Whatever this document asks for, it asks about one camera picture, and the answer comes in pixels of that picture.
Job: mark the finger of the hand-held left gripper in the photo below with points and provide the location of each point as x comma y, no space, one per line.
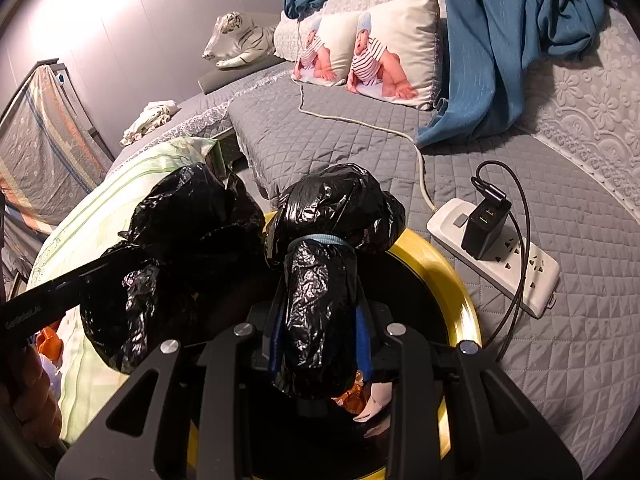
90,282

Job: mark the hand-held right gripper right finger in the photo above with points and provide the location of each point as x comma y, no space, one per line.
364,340

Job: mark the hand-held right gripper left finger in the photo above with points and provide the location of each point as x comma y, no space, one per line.
250,350

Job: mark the orange plastic wrapper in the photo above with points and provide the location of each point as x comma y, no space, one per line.
50,345

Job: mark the orange snack bag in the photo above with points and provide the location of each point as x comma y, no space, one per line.
350,395

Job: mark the lavender foam fruit net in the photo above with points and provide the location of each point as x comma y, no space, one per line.
50,372

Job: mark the white paper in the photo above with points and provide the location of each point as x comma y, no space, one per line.
375,400

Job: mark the yellow rimmed black bin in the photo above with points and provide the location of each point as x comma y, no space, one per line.
450,280

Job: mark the black plastic bag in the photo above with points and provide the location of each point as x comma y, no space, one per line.
175,220
325,200

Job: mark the person's left hand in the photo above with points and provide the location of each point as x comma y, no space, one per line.
35,395

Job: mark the striped grey sheet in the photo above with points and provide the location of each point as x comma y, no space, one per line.
45,150

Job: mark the black charger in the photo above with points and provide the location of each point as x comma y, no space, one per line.
485,232

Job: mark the beige clothes pile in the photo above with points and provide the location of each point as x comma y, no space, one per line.
150,120

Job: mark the white power strip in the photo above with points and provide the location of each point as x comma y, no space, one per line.
530,275

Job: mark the grey quilted sofa cover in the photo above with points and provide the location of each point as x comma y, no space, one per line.
350,160

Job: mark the grey bolster pillow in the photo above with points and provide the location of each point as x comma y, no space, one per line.
225,77

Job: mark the white tiger plush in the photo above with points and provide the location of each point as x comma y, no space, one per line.
240,42

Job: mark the baby print pillow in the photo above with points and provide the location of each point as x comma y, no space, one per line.
410,35
340,30

